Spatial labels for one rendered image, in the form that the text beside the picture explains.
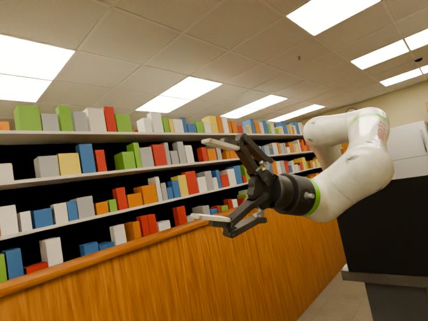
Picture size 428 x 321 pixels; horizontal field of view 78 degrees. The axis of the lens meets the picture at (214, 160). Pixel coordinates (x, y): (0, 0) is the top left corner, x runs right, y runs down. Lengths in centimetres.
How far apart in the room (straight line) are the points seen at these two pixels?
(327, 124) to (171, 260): 119
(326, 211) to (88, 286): 118
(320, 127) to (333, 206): 45
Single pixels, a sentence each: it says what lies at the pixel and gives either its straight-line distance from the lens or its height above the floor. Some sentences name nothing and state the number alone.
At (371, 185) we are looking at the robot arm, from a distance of 64.
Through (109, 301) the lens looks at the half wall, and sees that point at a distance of 158.
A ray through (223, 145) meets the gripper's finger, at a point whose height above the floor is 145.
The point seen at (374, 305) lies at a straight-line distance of 137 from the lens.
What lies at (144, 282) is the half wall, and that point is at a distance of 166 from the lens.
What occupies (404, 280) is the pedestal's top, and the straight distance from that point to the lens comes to 123.
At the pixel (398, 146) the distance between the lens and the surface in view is 657.
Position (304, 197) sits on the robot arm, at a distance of 60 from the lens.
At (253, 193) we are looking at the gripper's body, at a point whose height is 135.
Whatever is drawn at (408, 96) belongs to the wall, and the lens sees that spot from 729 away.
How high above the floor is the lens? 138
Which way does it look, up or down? 5 degrees up
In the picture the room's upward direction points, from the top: 11 degrees counter-clockwise
